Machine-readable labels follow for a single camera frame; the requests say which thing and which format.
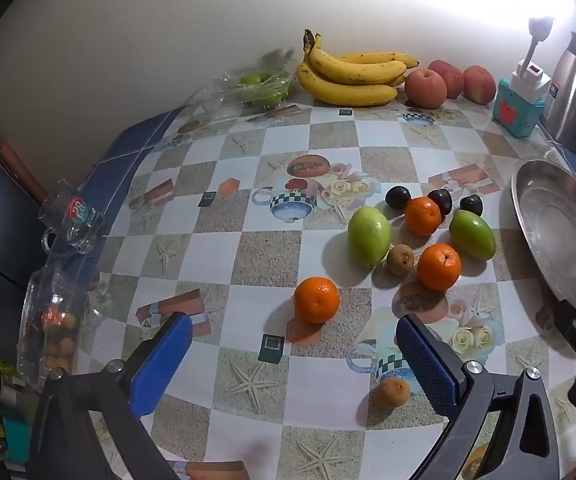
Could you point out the orange tangerine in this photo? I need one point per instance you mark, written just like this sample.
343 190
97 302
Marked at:
317 300
423 216
439 267

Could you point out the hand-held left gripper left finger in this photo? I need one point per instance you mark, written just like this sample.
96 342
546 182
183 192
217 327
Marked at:
160 360

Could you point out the clear plastic clamshell container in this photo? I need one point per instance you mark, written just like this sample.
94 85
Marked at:
218 95

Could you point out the small white lamp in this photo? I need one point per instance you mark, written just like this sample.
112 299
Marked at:
530 77

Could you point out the stainless steel thermos jug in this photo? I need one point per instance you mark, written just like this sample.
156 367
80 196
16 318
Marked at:
573 90

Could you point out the clear glass jar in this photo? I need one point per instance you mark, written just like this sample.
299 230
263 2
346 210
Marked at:
38 310

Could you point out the printed checkered tablecloth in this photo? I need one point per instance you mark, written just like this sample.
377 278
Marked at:
248 200

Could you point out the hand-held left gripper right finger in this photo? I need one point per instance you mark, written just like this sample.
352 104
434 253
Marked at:
428 365

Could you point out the round steel plate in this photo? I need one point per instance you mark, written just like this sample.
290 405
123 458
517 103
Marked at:
563 230

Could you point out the green jujube fruit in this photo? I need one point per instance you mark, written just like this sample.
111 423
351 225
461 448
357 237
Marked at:
369 236
472 235

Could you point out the red apple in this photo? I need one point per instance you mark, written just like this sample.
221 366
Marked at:
425 89
450 72
480 85

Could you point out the yellow banana bunch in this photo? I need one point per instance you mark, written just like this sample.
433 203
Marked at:
353 85

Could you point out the brown sapodilla fruit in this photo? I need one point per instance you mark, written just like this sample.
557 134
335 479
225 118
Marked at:
400 260
392 393

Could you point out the pile of small green fruits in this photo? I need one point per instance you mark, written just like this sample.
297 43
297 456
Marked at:
263 92

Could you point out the dark purple plum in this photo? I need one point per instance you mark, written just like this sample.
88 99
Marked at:
472 205
398 197
440 201

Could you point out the glass mug with round logo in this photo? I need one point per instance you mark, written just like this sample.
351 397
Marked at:
75 210

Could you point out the brown wooden rail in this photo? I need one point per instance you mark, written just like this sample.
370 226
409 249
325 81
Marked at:
23 175

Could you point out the teal box with red apple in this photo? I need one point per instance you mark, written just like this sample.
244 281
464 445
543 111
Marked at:
515 110

